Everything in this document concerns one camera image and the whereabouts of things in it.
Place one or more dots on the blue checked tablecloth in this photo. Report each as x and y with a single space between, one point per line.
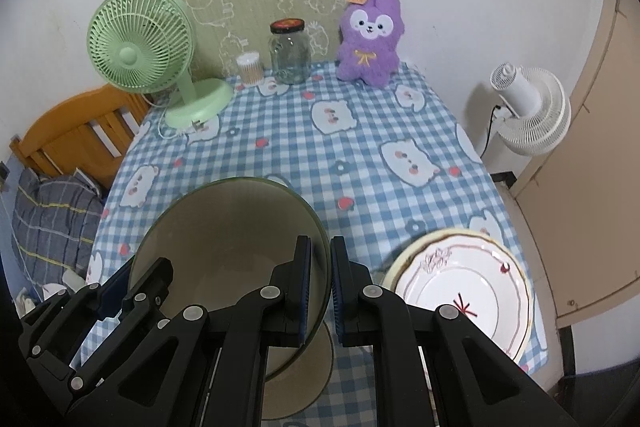
350 147

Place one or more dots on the medium green-rimmed ceramic bowl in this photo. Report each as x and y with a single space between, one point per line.
225 247

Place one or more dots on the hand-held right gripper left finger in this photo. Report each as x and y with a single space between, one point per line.
302 292

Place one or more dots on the grey plaid pillow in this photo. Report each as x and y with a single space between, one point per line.
55 217

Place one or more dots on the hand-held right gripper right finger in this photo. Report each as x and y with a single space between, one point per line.
339 292

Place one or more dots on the white standing fan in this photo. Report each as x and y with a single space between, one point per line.
530 107

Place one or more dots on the cotton swab container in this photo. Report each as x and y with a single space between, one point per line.
250 69

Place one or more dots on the pink floral white plate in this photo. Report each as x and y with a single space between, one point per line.
470 277

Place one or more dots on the yellow floral cream plate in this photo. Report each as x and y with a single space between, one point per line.
391 277

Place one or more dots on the wooden chair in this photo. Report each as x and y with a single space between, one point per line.
60 132

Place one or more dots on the glass jar with lid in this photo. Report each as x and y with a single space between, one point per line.
290 57

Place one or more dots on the purple plush toy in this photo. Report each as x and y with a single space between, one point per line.
367 57

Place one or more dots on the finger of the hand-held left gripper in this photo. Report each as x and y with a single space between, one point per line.
112 294
150 282

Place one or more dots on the beige door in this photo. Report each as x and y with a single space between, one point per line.
590 207

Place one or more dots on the green desk fan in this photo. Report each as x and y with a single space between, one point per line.
135 37

